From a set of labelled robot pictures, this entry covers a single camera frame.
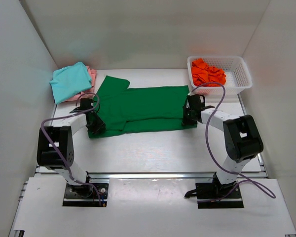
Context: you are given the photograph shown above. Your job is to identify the green t shirt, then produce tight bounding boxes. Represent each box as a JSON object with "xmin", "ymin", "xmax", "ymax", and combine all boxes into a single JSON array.
[{"xmin": 88, "ymin": 76, "xmax": 189, "ymax": 139}]

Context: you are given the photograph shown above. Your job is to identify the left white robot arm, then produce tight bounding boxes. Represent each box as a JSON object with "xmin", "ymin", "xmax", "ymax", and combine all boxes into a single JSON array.
[{"xmin": 37, "ymin": 112, "xmax": 106, "ymax": 197}]

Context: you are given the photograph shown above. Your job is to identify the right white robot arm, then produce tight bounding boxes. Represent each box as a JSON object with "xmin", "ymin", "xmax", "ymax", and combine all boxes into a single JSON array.
[{"xmin": 182, "ymin": 105, "xmax": 264, "ymax": 198}]

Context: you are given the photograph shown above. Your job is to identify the orange t shirt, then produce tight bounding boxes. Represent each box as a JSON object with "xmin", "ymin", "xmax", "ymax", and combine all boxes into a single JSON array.
[{"xmin": 191, "ymin": 59, "xmax": 226, "ymax": 87}]

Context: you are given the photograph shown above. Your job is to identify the folded pink t shirt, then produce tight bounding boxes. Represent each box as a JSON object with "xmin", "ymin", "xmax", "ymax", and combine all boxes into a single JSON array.
[{"xmin": 66, "ymin": 65, "xmax": 97, "ymax": 101}]

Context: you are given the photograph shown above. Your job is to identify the folded cyan t shirt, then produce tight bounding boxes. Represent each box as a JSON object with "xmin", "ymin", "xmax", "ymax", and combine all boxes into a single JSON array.
[{"xmin": 49, "ymin": 62, "xmax": 84, "ymax": 104}]

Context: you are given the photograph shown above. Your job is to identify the white plastic basket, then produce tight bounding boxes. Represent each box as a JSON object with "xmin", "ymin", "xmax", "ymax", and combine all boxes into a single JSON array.
[{"xmin": 187, "ymin": 56, "xmax": 252, "ymax": 96}]

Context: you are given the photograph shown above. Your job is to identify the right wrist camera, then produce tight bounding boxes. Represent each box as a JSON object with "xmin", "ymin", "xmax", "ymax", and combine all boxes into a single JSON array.
[{"xmin": 187, "ymin": 94, "xmax": 205, "ymax": 110}]

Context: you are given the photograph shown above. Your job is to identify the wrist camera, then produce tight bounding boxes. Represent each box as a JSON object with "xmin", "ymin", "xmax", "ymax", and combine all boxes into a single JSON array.
[
  {"xmin": 70, "ymin": 98, "xmax": 94, "ymax": 114},
  {"xmin": 187, "ymin": 94, "xmax": 205, "ymax": 110}
]

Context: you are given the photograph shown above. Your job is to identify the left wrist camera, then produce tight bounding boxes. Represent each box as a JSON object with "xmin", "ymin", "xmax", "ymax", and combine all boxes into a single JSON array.
[{"xmin": 70, "ymin": 98, "xmax": 94, "ymax": 114}]

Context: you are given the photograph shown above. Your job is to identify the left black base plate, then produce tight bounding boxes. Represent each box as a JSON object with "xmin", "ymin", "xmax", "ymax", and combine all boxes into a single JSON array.
[{"xmin": 62, "ymin": 179, "xmax": 109, "ymax": 207}]

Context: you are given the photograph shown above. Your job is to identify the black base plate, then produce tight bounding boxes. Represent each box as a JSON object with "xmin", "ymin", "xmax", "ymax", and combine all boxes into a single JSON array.
[
  {"xmin": 62, "ymin": 179, "xmax": 109, "ymax": 207},
  {"xmin": 184, "ymin": 178, "xmax": 244, "ymax": 209}
]

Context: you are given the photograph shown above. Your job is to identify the aluminium rail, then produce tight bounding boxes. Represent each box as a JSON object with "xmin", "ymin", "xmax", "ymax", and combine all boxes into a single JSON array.
[{"xmin": 34, "ymin": 171, "xmax": 267, "ymax": 179}]

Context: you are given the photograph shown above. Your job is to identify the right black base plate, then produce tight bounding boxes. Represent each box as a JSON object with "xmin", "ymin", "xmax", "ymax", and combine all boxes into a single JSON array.
[{"xmin": 184, "ymin": 178, "xmax": 244, "ymax": 209}]

